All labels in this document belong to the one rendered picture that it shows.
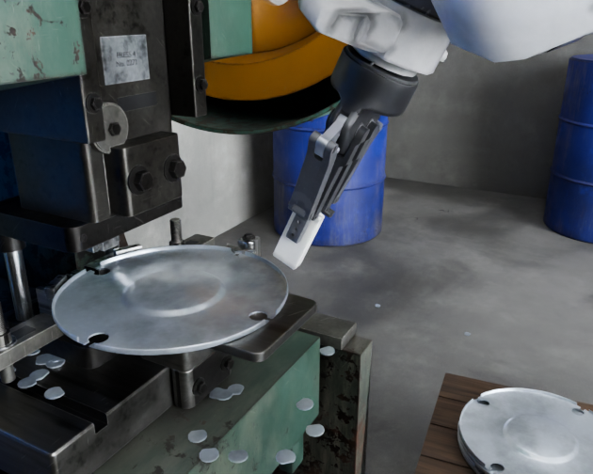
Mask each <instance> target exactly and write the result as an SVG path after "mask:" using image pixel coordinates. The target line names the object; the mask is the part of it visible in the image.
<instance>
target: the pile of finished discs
mask: <svg viewBox="0 0 593 474"><path fill-rule="evenodd" d="M580 408H581V407H580V406H578V405H577V403H576V402H574V401H572V400H569V399H567V398H564V397H562V396H559V395H555V394H552V393H550V392H546V391H541V390H536V389H530V388H518V387H509V388H499V389H494V390H490V391H487V392H484V393H482V394H481V396H480V397H478V399H471V400H470V401H469V402H468V403H467V404H466V405H465V406H464V408H463V409H462V412H461V414H460V419H459V422H458V426H457V441H458V445H459V448H460V450H461V453H462V455H463V457H464V458H465V460H466V462H467V463H468V464H469V466H470V467H471V468H472V469H473V471H474V472H475V473H476V474H593V411H591V410H589V412H588V411H586V410H584V411H583V410H581V409H580Z"/></svg>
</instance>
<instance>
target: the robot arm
mask: <svg viewBox="0 0 593 474"><path fill-rule="evenodd" d="M298 7H299V9H300V11H301V12H302V13H303V14H304V16H305V17H306V18H307V20H308V21H309V22H310V24H311V25H312V26H313V28H314V29H315V31H316V32H318V33H321V34H323V35H326V36H328V37H331V38H333V39H336V40H339V41H341V42H344V43H346V44H348V45H347V46H345V47H344V49H343V50H342V53H341V55H340V57H339V59H338V62H337V64H336V66H335V68H334V70H333V73H332V75H331V77H330V82H331V84H332V86H333V87H334V89H335V90H337V91H338V93H339V94H340V97H341V101H340V102H339V103H338V105H337V107H336V108H333V109H332V110H331V111H330V113H329V116H328V118H327V120H326V123H325V124H326V129H325V131H324V132H323V134H320V133H319V132H317V131H314V132H313V133H312V134H311V135H310V138H309V142H308V149H307V154H306V156H305V159H304V162H303V165H302V168H301V170H300V173H299V176H298V179H297V181H296V186H295V189H294V192H293V194H292V197H291V200H290V201H289V202H288V209H290V210H291V211H293V212H292V214H291V216H290V219H289V221H288V223H287V225H286V227H285V229H284V231H283V233H282V236H281V237H280V240H279V242H278V244H277V246H276V248H275V251H274V253H273V256H274V257H276V258H277V259H279V260H280V261H282V262H283V263H285V264H286V265H288V266H289V267H290V268H292V269H293V270H294V269H297V267H298V266H299V265H300V264H301V263H302V261H303V259H304V257H305V255H306V253H307V251H308V249H309V247H310V245H311V243H312V241H313V238H314V236H315V234H316V232H317V231H318V229H319V227H320V225H321V224H322V222H323V220H324V218H325V216H324V214H325V215H326V216H328V217H329V218H331V217H332V216H333V215H334V213H335V211H333V210H332V209H331V208H330V205H331V203H332V204H335V203H336V202H338V200H339V197H340V196H341V194H342V192H343V191H344V189H345V187H346V186H347V184H348V182H349V181H350V179H351V177H352V175H353V174H354V172H355V170H356V169H357V167H358V165H359V164H360V162H361V159H362V158H363V156H364V154H365V153H366V152H367V150H368V149H369V147H370V145H371V144H372V142H373V141H374V139H375V138H376V136H377V135H378V133H379V132H380V131H381V130H382V127H383V123H381V122H380V121H378V119H379V118H380V116H385V117H398V116H400V115H402V114H403V113H404V112H405V110H406V108H407V106H408V104H409V102H410V100H411V98H412V96H413V94H414V92H415V90H416V88H417V87H418V86H419V79H418V76H417V75H416V74H417V72H419V73H421V74H425V75H428V74H431V73H433V72H434V70H435V69H436V68H437V66H438V64H439V62H440V61H441V62H443V61H444V60H445V59H446V57H447V55H448V53H447V51H446V48H447V47H448V45H449V43H450V42H451V44H453V45H455V46H456V47H459V48H461V49H463V50H466V51H468V52H470V53H473V54H475V55H479V56H481V57H483V58H485V59H487V60H490V61H492V62H494V63H495V62H505V61H513V60H522V59H526V58H528V57H531V56H533V55H541V54H544V53H549V52H550V51H553V50H556V49H558V48H561V47H563V46H566V45H568V44H571V43H573V42H575V41H578V40H580V39H581V38H582V37H583V36H584V35H589V34H593V0H298Z"/></svg>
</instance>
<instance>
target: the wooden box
mask: <svg viewBox="0 0 593 474"><path fill-rule="evenodd" d="M499 388H509V387H508V386H503V385H499V384H494V383H491V382H486V381H482V380H477V379H472V378H469V377H464V376H460V375H455V374H452V373H446V374H445V375H444V378H443V382H442V385H441V390H440V393H439V397H438V399H437V402H436V405H435V409H434V412H433V415H432V418H431V421H430V424H429V427H428V430H427V433H426V437H425V442H424V444H423V448H422V451H421V455H420V457H419V460H418V464H417V466H416V469H415V472H414V474H476V473H475V472H474V471H473V469H472V468H471V467H470V466H469V464H468V463H467V462H466V460H465V458H464V457H463V455H462V453H461V450H460V448H459V445H458V441H457V426H458V422H459V419H460V414H461V412H462V409H463V408H464V406H465V405H466V404H467V403H468V402H469V401H470V400H471V399H478V397H480V396H481V394H482V393H484V392H487V391H490V390H494V389H499ZM574 402H576V401H574ZM576 403H577V405H578V406H580V407H581V408H580V409H581V410H583V411H584V410H586V411H588V412H589V410H591V411H593V404H589V403H581V402H576Z"/></svg>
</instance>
